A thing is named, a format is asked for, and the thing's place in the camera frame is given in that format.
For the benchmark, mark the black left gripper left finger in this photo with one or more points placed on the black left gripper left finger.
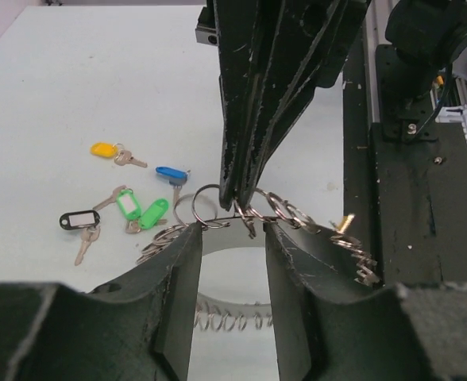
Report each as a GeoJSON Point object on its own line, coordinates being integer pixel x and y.
{"type": "Point", "coordinates": [138, 326]}

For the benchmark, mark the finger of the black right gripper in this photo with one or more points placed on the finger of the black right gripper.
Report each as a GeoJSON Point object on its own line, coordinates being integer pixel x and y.
{"type": "Point", "coordinates": [309, 48]}
{"type": "Point", "coordinates": [246, 32]}

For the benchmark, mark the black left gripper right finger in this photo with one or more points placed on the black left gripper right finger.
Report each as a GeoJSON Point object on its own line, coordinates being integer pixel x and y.
{"type": "Point", "coordinates": [327, 326]}

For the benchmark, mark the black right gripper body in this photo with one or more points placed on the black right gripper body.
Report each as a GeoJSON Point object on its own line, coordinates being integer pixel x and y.
{"type": "Point", "coordinates": [205, 30]}

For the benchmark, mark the yellow tag key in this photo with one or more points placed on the yellow tag key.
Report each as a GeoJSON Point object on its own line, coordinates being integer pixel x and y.
{"type": "Point", "coordinates": [345, 222]}
{"type": "Point", "coordinates": [117, 152]}

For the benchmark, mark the metal disc with keyrings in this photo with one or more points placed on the metal disc with keyrings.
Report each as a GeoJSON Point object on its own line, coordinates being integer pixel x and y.
{"type": "Point", "coordinates": [257, 246]}

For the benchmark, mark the blue tag key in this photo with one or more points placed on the blue tag key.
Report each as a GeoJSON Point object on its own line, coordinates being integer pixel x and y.
{"type": "Point", "coordinates": [175, 177]}

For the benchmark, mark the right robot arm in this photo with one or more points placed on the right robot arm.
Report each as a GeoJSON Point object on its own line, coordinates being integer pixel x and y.
{"type": "Point", "coordinates": [427, 36]}

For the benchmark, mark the green tag key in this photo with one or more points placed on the green tag key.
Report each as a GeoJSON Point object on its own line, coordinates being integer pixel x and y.
{"type": "Point", "coordinates": [124, 198]}
{"type": "Point", "coordinates": [153, 216]}

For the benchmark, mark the black tag key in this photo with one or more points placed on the black tag key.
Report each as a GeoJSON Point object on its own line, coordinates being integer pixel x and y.
{"type": "Point", "coordinates": [87, 222]}

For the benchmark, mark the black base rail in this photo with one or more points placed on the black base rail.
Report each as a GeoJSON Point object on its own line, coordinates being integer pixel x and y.
{"type": "Point", "coordinates": [410, 200]}

